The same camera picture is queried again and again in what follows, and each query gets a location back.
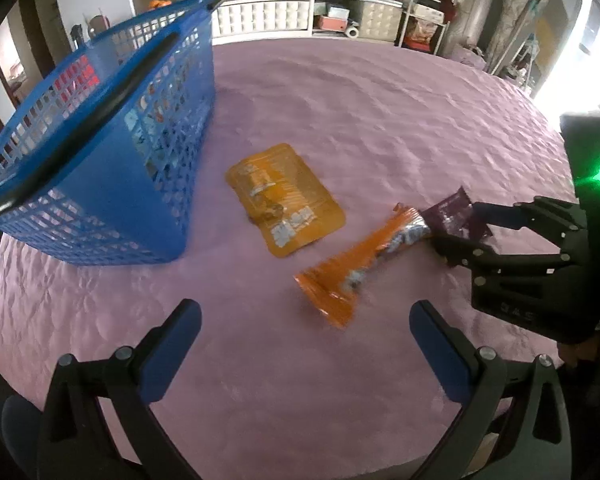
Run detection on purple snack packet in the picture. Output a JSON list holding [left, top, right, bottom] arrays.
[[420, 186, 493, 242]]

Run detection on orange long snack packet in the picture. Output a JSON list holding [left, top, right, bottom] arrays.
[[294, 204, 431, 328]]

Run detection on orange snack pouch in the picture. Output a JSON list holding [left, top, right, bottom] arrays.
[[225, 143, 346, 258]]

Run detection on blue plastic basket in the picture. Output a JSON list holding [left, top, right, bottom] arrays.
[[0, 0, 221, 266]]

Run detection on pink quilted tablecloth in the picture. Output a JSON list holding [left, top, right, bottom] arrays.
[[0, 37, 589, 480]]

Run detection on silver standing air conditioner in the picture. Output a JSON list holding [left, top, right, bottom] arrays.
[[441, 0, 493, 58]]

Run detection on white metal shelf rack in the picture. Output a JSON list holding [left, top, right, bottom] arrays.
[[396, 0, 457, 55]]

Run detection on white tufted tv cabinet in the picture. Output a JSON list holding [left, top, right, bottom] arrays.
[[212, 0, 403, 46]]

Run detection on red gift box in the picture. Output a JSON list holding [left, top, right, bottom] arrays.
[[53, 55, 100, 103]]

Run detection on oranges on cabinet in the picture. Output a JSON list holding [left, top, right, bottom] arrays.
[[148, 0, 172, 10]]

